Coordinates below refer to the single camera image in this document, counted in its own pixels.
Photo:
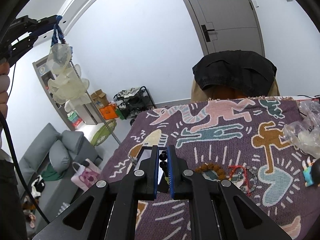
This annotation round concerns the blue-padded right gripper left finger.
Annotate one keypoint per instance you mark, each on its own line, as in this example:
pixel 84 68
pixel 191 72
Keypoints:
pixel 104 211

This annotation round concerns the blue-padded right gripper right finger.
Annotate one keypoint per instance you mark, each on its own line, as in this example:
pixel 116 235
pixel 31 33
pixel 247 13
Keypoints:
pixel 218 210

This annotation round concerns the cream organza scrunchie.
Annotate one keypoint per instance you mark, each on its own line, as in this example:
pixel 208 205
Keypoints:
pixel 67 86

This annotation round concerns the black square jewelry box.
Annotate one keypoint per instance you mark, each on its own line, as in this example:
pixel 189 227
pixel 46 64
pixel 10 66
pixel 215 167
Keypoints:
pixel 153 160

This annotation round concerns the person's left hand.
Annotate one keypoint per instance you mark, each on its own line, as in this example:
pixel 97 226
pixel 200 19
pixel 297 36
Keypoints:
pixel 4 85

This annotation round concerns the pink tote bag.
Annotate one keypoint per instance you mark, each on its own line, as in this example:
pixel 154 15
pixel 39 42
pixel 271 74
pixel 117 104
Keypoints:
pixel 86 174

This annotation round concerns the purple patterned woven blanket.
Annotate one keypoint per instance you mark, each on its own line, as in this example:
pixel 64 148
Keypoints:
pixel 241 139

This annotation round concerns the grey sofa cushion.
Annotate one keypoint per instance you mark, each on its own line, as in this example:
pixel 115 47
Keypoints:
pixel 59 157

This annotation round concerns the grey sofa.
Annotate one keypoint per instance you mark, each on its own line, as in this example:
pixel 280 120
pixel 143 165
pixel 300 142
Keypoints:
pixel 58 188

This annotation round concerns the green oval floor mat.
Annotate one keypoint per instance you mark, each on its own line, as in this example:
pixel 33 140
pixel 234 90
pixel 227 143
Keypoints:
pixel 101 132

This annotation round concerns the orange box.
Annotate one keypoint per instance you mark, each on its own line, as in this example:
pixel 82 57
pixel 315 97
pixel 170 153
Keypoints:
pixel 109 112

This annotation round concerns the cardboard box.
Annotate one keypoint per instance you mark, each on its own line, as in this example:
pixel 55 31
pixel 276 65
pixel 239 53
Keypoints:
pixel 100 99

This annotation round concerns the black-haired cartoon figurine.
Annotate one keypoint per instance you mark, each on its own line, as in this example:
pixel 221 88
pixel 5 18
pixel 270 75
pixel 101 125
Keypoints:
pixel 311 172

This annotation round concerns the black shoe rack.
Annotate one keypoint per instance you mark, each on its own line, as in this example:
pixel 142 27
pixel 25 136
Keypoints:
pixel 130 102

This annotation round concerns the clear plastic bag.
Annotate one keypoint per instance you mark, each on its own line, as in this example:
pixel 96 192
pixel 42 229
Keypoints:
pixel 304 134

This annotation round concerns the tan chair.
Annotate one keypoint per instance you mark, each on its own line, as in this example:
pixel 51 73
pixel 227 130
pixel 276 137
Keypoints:
pixel 234 88

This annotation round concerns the grey door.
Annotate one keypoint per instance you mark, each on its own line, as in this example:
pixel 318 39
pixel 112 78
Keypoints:
pixel 235 22

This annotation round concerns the grey bathroom door frame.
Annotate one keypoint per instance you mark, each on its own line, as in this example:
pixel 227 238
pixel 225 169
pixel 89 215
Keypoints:
pixel 84 114

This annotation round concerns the black door handle lock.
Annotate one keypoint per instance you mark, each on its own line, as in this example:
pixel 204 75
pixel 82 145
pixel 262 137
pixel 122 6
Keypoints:
pixel 206 32

